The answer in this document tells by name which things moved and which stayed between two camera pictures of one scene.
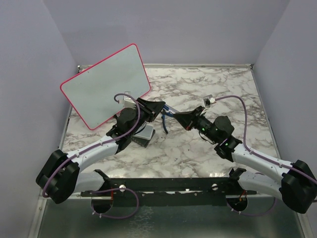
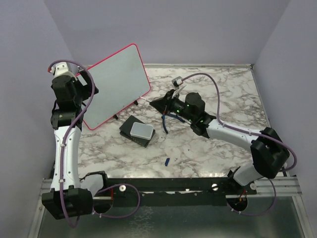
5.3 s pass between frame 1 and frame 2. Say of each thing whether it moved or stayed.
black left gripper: moved
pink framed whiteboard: stayed
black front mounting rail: stayed
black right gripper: moved
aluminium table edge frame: stayed
